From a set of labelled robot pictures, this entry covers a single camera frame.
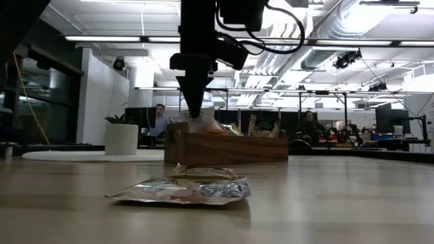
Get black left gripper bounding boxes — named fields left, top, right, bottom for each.
left=169, top=0, right=250, bottom=119

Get white orange tea packet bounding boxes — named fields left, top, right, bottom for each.
left=178, top=106, right=227, bottom=136

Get brown wooden compartment tray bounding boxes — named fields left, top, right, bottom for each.
left=164, top=121, right=290, bottom=167

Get silver green front packet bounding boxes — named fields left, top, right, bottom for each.
left=104, top=176, right=252, bottom=206

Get black monitor on arm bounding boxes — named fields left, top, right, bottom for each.
left=374, top=107, right=412, bottom=135

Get person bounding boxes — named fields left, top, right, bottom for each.
left=149, top=103, right=171, bottom=137
left=296, top=110, right=328, bottom=147

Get black desk monitor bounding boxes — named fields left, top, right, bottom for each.
left=124, top=106, right=157, bottom=129

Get small green succulent plant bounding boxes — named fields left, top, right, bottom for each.
left=104, top=113, right=132, bottom=125

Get black round spotlight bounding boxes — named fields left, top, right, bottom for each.
left=112, top=56, right=126, bottom=72

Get white plant pot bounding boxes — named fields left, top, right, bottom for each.
left=104, top=123, right=139, bottom=156

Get black partition panels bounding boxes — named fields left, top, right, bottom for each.
left=198, top=108, right=319, bottom=137

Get black office chair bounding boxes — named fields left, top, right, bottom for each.
left=288, top=138, right=315, bottom=150

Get white round mat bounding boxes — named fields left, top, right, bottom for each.
left=22, top=149, right=166, bottom=163

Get long light bar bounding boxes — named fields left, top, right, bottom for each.
left=64, top=35, right=434, bottom=47

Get white cup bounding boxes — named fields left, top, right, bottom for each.
left=0, top=142, right=17, bottom=160

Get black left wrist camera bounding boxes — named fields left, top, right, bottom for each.
left=216, top=0, right=271, bottom=33

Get black metal rack frame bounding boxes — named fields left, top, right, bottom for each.
left=176, top=86, right=350, bottom=136

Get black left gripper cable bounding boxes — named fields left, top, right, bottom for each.
left=215, top=2, right=306, bottom=56

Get black ceiling camera cluster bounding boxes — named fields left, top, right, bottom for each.
left=333, top=49, right=363, bottom=70

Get yellow cable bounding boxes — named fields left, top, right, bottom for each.
left=12, top=51, right=51, bottom=146

